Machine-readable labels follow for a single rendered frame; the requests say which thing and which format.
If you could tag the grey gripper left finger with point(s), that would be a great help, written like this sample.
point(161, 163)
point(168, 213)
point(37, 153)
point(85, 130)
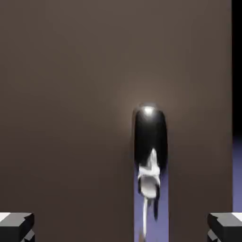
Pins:
point(15, 226)

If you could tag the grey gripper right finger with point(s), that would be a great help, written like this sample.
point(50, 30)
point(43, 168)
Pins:
point(226, 228)

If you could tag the brown cabinet door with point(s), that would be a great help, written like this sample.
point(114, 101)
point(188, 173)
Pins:
point(75, 113)

